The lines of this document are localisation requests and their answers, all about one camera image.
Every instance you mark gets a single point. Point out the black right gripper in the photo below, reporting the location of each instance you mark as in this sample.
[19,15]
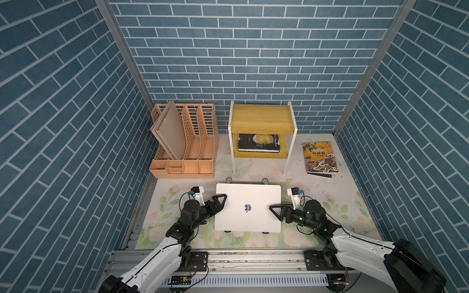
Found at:
[277,206]

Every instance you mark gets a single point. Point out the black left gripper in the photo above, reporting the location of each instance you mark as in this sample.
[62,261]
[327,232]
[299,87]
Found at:
[218,207]

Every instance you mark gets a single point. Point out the silver Apple laptop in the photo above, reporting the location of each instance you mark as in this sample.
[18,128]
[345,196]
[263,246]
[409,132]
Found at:
[247,208]

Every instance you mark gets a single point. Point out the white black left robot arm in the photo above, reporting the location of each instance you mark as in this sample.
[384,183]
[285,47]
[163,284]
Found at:
[172,254]

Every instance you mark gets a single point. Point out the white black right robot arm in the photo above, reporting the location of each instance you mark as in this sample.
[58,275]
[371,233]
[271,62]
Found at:
[400,264]

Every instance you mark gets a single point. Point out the floral table mat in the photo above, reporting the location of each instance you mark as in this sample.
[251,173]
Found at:
[338,195]

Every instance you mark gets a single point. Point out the colourful illustrated children's book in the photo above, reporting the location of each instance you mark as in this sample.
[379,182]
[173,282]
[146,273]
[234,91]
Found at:
[319,158]

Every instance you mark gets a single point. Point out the green circuit board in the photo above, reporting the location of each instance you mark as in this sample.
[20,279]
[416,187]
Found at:
[180,280]

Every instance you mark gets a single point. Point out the black Moon and Sixpence book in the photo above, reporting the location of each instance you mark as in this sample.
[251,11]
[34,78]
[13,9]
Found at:
[267,143]

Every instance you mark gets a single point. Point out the beige file folder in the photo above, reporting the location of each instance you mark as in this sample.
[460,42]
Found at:
[171,131]

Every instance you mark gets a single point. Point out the white metal wooden shelf rack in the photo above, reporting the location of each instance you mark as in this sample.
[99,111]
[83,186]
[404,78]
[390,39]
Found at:
[262,119]

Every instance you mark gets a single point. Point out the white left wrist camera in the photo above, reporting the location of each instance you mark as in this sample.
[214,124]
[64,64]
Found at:
[197,193]

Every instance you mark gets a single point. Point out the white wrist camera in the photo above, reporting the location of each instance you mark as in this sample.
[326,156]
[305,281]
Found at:
[295,195]
[197,193]

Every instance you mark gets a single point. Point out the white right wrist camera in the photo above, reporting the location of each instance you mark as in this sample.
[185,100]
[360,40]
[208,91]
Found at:
[295,195]

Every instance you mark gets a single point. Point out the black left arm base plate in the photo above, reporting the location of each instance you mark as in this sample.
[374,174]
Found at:
[195,261]

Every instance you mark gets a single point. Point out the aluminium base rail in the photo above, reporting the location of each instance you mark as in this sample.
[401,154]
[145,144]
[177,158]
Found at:
[241,262]

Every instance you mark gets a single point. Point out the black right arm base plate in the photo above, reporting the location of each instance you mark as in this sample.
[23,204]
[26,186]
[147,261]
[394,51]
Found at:
[322,260]

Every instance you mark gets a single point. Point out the white slotted cable duct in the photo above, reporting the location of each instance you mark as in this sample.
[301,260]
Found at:
[251,280]

